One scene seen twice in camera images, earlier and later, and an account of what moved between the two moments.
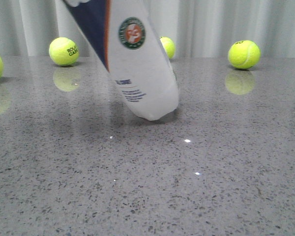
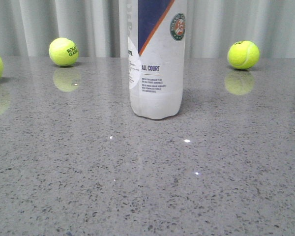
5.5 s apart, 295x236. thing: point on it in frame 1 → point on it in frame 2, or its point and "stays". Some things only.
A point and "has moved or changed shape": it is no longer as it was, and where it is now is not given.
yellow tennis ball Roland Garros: x=63 y=51 stays
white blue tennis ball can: x=123 y=34 has moved or changed shape
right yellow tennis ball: x=244 y=54 stays
